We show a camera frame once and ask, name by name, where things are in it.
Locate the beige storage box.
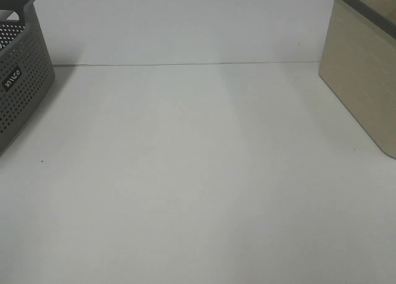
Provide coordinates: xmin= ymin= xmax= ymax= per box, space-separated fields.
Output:
xmin=319 ymin=0 xmax=395 ymax=158

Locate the grey perforated plastic basket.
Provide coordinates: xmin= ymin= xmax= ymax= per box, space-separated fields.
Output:
xmin=1 ymin=0 xmax=55 ymax=151

